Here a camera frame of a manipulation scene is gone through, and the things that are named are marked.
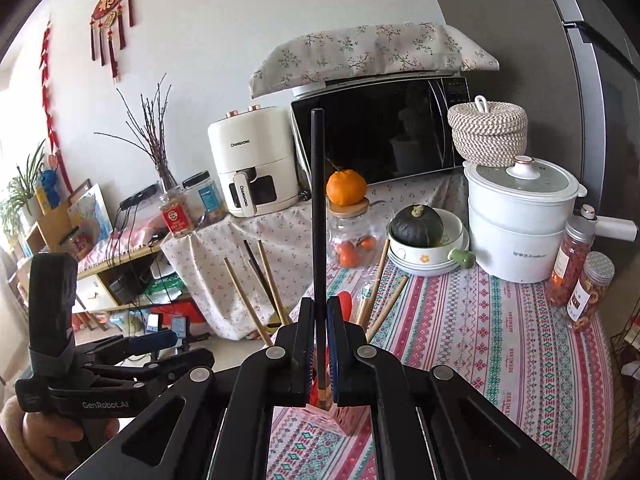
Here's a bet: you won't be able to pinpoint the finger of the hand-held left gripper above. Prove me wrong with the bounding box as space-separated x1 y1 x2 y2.
74 328 180 364
99 349 216 392

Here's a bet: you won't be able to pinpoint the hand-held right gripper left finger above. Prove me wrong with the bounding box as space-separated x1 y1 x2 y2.
66 297 316 480

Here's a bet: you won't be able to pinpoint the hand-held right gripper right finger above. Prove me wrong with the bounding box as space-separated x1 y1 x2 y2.
326 296 577 480

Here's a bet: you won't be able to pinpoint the red plastic spoon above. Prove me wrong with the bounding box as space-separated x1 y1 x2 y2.
339 291 357 328

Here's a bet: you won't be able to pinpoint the pink plastic basket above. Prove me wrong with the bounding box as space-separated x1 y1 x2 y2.
306 345 368 437

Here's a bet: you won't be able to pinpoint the plastic-wrapped disposable chopstick pair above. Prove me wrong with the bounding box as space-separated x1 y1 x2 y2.
356 267 386 328

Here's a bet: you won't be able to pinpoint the pile of chopsticks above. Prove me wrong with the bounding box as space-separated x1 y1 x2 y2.
223 240 410 346

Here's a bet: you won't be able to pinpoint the black chopstick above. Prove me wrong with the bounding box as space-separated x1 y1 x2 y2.
310 108 328 403

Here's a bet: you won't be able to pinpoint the person's left hand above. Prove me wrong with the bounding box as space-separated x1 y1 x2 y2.
21 410 86 461

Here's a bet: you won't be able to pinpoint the red patterned box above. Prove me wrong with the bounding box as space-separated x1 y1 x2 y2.
145 297 203 333

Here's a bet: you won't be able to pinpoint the green plastic bag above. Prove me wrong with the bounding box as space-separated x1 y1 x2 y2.
145 275 181 298

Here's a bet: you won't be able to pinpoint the black box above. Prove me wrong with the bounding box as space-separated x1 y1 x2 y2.
109 264 153 303

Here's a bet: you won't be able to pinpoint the wooden shelf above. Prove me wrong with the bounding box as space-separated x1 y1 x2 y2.
15 200 166 331

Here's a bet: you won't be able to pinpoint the small-floral white tablecloth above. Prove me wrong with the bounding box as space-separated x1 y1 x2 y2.
160 175 466 343

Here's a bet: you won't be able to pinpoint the blue picture board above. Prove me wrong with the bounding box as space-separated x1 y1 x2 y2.
66 183 115 247

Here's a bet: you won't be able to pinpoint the pink cloth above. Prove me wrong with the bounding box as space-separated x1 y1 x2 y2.
77 220 166 273

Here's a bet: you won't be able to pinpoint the potted green plant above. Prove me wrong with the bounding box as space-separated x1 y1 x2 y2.
0 139 47 248

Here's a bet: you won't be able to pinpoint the red label jar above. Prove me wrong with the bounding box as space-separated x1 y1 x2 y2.
159 186 195 239

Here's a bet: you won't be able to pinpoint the blue toy figure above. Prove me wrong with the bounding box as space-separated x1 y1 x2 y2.
36 169 61 208

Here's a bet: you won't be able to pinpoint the stacked white plates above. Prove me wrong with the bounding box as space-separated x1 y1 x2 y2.
389 252 471 277

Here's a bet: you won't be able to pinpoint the glass jar with wooden lid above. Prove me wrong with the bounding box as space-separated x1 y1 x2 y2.
327 197 383 268

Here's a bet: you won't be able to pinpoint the striped patterned tablecloth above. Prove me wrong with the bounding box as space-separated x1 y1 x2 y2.
267 260 615 480

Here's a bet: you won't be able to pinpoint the black power strip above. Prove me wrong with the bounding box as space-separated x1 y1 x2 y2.
119 184 158 211

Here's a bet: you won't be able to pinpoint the dark green squash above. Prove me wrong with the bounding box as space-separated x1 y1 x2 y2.
389 204 444 248

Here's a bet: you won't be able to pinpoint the black lid plastic jar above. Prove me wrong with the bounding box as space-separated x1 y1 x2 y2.
181 171 226 226

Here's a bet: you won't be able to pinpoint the glass vase with bare branches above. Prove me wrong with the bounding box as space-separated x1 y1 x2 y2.
94 72 181 196

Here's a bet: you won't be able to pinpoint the large tangerine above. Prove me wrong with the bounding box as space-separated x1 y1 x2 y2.
326 160 367 207

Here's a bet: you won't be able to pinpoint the white air fryer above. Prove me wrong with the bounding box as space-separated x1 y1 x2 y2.
207 105 297 218

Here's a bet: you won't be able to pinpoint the white electric cooking pot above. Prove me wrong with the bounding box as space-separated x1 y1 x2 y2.
462 156 588 283

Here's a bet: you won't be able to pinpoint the black microwave oven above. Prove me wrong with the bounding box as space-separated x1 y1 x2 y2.
290 72 471 196

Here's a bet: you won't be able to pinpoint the plastic jar of red flakes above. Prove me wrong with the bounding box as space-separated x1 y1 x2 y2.
546 216 597 306

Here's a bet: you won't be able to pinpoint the plastic jar of dried slices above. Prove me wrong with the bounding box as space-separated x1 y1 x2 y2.
566 251 616 331

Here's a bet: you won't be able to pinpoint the woven lidded basket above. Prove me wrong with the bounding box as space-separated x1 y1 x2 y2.
446 95 529 167

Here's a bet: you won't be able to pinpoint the floral fabric cover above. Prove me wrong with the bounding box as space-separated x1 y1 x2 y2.
248 22 501 100

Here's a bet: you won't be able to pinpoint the grey refrigerator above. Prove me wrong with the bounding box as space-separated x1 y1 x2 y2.
420 0 640 311

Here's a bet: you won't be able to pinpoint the black cable bundle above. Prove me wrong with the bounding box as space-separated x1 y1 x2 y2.
100 205 166 311

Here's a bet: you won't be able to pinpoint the white dish with green handle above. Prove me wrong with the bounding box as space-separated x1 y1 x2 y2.
387 207 476 268

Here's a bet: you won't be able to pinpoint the red chili string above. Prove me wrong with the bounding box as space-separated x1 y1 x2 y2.
39 19 75 196

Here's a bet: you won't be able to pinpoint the black wire rack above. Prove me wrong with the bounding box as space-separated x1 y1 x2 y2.
609 305 640 381

